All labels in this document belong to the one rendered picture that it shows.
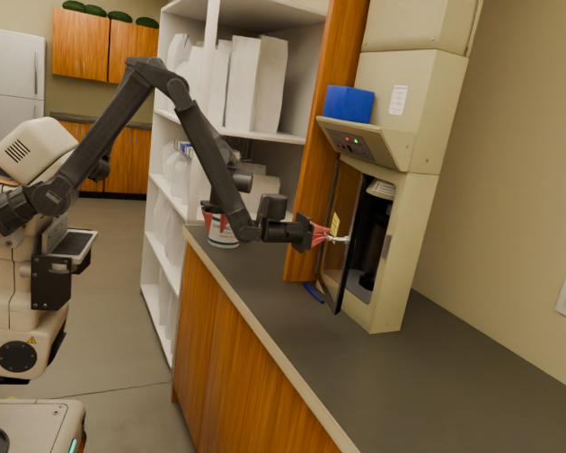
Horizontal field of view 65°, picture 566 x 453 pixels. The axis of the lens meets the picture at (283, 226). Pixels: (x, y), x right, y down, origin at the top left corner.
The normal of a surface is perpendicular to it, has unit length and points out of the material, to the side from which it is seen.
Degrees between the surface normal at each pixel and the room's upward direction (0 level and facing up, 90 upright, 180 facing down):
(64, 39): 90
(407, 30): 90
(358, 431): 0
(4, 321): 90
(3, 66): 90
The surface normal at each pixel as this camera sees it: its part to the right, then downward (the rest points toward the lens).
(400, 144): 0.43, 0.31
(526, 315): -0.89, -0.02
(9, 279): 0.19, 0.29
